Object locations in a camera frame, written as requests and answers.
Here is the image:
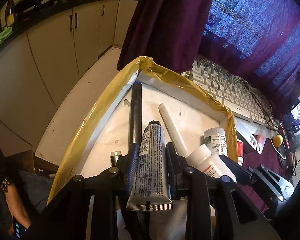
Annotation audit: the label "red label white bottle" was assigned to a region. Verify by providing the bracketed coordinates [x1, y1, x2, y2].
[237, 139, 244, 166]

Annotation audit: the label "large white pill bottle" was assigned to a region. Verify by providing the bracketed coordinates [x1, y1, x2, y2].
[186, 144, 237, 182]

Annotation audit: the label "red item plastic packet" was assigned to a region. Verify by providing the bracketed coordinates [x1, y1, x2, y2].
[256, 134, 267, 154]

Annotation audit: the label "silver red carton box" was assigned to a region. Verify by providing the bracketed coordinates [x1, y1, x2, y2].
[235, 122, 257, 154]

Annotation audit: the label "white bottle labelled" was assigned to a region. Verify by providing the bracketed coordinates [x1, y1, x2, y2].
[203, 127, 228, 156]

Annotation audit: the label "grey ointment tube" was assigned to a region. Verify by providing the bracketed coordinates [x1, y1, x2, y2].
[126, 120, 172, 212]

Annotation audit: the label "white paper tube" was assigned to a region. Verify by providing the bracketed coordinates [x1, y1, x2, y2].
[158, 103, 188, 158]

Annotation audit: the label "person hand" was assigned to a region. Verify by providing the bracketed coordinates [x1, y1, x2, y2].
[4, 181, 31, 229]

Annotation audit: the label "maroon table cloth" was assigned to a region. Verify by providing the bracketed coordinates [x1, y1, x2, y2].
[237, 139, 294, 218]

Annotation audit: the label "red microphone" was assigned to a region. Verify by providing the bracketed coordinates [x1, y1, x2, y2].
[279, 124, 295, 176]

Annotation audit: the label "yellow round cap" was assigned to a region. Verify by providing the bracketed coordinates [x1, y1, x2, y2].
[272, 134, 283, 148]

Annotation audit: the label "white computer keyboard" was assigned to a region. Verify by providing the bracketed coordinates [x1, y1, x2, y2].
[190, 58, 279, 131]

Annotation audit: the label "black pen in box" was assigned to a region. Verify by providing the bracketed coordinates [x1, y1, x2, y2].
[128, 81, 142, 147]

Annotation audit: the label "yellow taped white box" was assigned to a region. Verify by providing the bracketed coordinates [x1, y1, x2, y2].
[46, 56, 239, 204]

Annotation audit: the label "white kitchen cabinets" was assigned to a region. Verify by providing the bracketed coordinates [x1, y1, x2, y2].
[0, 0, 137, 156]

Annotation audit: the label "maroon cloth over monitor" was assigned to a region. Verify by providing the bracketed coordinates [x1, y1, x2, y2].
[117, 0, 300, 119]

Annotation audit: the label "green rag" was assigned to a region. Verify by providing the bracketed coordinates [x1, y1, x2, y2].
[0, 27, 13, 49]

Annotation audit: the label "white cable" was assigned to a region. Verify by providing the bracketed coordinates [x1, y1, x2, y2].
[270, 138, 287, 160]

